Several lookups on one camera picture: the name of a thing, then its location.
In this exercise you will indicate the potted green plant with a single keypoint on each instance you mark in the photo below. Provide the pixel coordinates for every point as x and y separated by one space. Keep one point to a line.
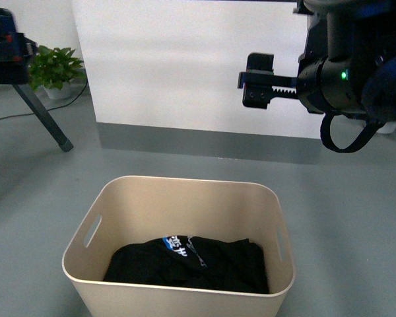
55 69

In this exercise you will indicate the white partition board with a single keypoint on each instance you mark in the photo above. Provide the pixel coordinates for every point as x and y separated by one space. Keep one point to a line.
163 77

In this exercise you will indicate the black printed t-shirt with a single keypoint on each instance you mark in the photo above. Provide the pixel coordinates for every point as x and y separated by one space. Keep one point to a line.
191 262

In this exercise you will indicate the beige plastic laundry hamper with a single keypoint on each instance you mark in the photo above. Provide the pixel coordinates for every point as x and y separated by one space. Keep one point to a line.
137 209

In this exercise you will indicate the grey clothes hanger stand leg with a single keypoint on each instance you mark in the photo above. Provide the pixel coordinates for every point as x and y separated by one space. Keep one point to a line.
39 110

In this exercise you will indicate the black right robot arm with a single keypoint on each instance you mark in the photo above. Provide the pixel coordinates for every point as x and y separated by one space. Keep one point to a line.
364 31

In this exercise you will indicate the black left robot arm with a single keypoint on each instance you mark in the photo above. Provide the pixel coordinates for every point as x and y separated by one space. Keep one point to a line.
16 51

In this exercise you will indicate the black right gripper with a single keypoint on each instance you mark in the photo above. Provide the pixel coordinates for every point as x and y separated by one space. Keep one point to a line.
321 86

